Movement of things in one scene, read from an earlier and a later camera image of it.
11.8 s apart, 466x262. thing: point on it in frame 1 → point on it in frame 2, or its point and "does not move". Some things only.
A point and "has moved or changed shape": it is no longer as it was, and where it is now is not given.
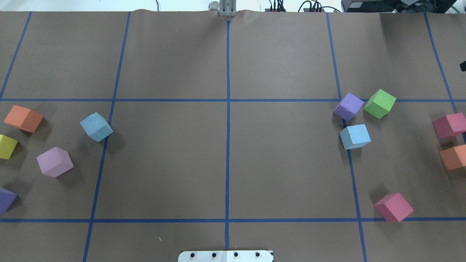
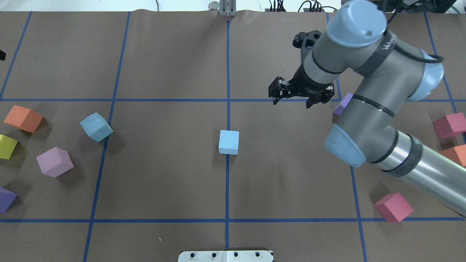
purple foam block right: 348,106 does not move
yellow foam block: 7,145 does not move
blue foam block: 96,127 does not move
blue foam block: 355,137 has moved or changed shape
